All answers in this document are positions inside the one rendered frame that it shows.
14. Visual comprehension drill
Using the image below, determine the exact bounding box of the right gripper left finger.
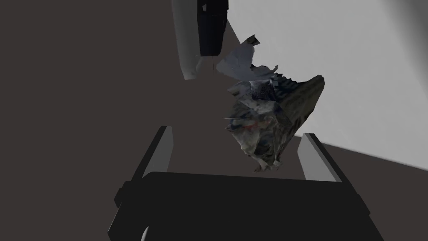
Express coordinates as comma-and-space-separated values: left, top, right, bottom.
131, 125, 174, 182

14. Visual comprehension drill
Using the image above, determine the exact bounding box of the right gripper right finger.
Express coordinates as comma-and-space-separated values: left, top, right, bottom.
296, 133, 344, 183

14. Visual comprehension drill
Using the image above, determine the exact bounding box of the grey olive crumpled heap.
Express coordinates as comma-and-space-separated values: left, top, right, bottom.
215, 34, 326, 173

